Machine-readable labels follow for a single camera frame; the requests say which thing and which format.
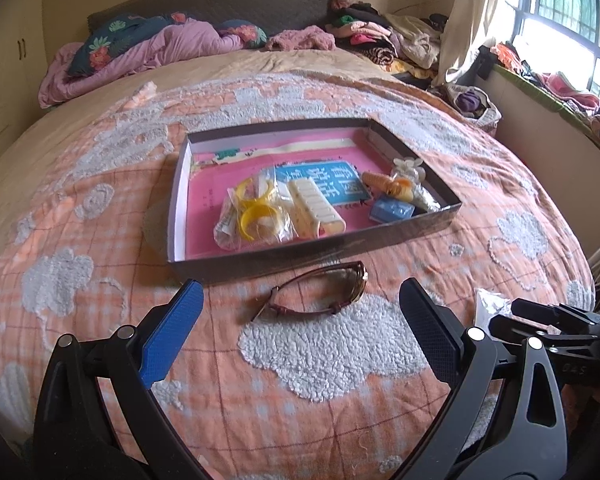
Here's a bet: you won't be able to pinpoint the pink book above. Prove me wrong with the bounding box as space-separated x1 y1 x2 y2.
189 130 376 257

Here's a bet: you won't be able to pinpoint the pink quilt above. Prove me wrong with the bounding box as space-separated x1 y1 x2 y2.
38 12 269 109

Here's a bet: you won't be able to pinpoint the cream curtain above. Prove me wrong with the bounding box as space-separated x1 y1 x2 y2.
437 0 507 87

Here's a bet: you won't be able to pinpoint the bag of yellow bracelets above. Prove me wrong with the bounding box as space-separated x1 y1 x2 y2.
214 169 297 252

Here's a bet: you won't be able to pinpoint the beige bedsheet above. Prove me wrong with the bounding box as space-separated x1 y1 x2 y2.
44 49 431 128

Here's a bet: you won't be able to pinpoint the white flower hair clip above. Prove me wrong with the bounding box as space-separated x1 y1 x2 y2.
391 156 427 186

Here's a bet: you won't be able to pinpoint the fabric bag of clothes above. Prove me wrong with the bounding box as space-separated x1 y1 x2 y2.
444 84 503 134

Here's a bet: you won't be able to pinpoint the grey padded headboard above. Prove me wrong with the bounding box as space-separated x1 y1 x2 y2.
87 0 342 44

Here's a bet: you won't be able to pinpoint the small blue box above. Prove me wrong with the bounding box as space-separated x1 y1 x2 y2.
369 197 415 225

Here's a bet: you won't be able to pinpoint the cream wardrobe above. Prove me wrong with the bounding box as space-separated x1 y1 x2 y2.
0 22 47 173

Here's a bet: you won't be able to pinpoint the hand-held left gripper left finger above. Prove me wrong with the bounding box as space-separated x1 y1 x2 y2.
32 279 205 480

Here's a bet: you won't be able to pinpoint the pink fuzzy blanket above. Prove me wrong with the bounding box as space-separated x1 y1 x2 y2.
264 25 337 53

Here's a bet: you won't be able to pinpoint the shallow cardboard box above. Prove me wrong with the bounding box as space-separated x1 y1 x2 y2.
166 117 464 287

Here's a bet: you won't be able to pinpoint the clothes on windowsill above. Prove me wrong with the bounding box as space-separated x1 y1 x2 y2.
490 41 600 152

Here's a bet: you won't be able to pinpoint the teal floral pillow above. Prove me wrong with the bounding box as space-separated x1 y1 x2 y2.
219 19 269 50
68 12 182 77

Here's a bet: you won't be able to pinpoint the blue booklet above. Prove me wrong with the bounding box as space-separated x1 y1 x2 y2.
274 159 374 210

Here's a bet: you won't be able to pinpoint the cream rectangular hair clip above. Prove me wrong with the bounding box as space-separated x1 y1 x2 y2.
286 178 348 239

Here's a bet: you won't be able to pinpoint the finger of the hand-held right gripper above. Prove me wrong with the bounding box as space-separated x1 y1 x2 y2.
510 297 600 335
489 312 562 357

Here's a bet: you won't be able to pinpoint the pile of clothes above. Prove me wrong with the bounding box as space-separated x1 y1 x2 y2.
327 0 452 82

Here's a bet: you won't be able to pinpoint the brown sunglasses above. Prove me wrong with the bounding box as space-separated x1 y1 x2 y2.
250 260 369 324

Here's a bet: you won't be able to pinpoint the window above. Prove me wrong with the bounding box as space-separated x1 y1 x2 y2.
500 0 600 112

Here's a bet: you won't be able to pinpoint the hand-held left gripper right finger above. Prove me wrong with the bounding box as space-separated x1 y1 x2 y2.
394 277 572 480

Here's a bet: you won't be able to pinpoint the small clear plastic bag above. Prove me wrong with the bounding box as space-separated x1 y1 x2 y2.
410 182 443 214

